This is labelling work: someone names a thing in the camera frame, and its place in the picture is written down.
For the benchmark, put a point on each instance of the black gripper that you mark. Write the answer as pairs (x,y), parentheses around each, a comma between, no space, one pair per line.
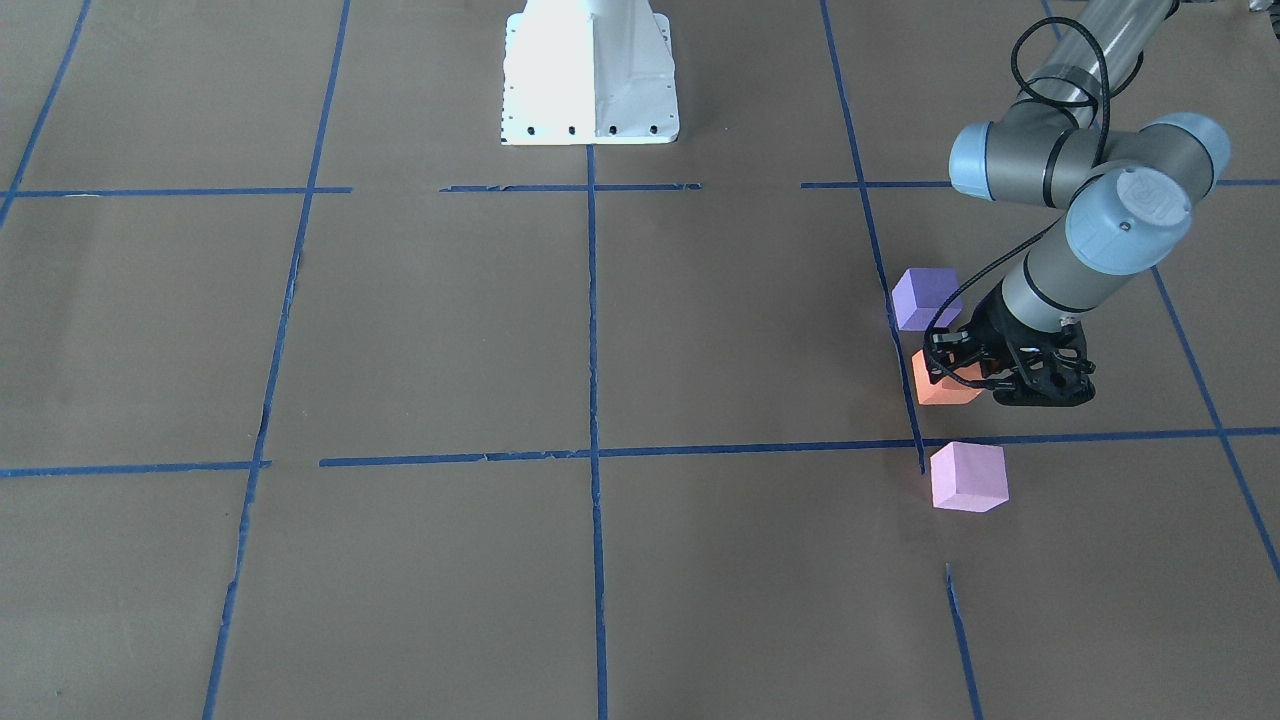
(987,322)

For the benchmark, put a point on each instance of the orange foam cube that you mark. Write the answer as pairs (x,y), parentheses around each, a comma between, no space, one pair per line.
(939,390)

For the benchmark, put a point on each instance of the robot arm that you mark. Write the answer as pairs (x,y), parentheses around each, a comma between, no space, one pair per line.
(1127,200)

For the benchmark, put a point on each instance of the pink foam cube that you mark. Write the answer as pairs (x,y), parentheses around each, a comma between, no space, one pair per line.
(969,477)

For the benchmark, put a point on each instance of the purple foam cube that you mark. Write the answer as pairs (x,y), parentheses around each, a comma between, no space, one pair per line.
(920,294)

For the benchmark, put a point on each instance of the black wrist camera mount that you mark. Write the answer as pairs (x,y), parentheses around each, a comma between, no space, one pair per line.
(956,357)

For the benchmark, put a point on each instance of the white pedestal column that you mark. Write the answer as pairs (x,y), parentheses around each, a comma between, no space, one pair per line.
(588,73)

